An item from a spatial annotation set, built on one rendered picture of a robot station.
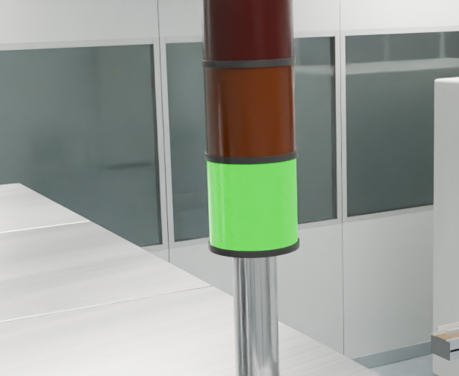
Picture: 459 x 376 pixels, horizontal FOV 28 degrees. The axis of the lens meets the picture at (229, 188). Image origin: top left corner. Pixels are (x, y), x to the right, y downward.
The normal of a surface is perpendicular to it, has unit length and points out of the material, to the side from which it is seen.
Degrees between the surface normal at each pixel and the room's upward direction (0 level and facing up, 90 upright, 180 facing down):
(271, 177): 90
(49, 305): 0
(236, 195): 90
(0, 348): 0
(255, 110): 90
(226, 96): 90
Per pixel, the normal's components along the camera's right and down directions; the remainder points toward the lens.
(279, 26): 0.65, 0.11
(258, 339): 0.08, 0.17
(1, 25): 0.45, 0.14
